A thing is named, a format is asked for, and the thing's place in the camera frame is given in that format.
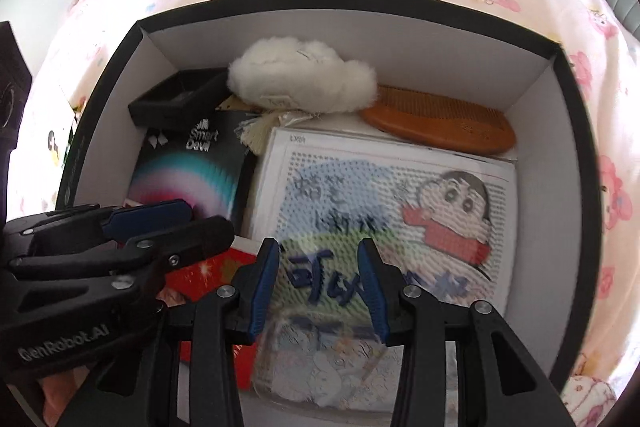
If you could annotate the black box with rainbow print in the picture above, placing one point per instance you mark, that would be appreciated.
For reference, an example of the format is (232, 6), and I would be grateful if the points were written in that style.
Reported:
(200, 167)

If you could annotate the red booklet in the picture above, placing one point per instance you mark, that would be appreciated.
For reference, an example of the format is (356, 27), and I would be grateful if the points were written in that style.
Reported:
(210, 272)

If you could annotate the black cardboard box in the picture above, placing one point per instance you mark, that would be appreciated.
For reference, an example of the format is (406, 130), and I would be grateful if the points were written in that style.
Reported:
(350, 42)

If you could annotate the cream tassel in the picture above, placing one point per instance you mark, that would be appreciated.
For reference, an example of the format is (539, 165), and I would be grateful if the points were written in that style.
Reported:
(252, 137)

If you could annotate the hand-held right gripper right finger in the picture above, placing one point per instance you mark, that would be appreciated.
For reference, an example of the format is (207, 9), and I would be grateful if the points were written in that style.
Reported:
(372, 292)

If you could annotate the wooden comb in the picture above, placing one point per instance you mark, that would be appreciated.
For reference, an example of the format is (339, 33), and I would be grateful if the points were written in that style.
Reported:
(450, 127)

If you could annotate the cartoon bead board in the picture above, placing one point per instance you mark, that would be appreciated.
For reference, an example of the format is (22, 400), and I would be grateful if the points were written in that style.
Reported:
(350, 187)

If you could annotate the white fluffy puff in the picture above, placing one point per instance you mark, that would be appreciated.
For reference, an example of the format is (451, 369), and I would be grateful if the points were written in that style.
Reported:
(300, 77)

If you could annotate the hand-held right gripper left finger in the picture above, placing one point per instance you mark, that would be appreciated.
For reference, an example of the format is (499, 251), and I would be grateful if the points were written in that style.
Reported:
(262, 292)

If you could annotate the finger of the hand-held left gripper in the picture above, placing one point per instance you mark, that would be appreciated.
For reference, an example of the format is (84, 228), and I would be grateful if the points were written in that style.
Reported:
(150, 213)
(195, 234)

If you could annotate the small black tray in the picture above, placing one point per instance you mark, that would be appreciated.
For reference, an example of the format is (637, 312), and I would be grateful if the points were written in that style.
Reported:
(150, 108)

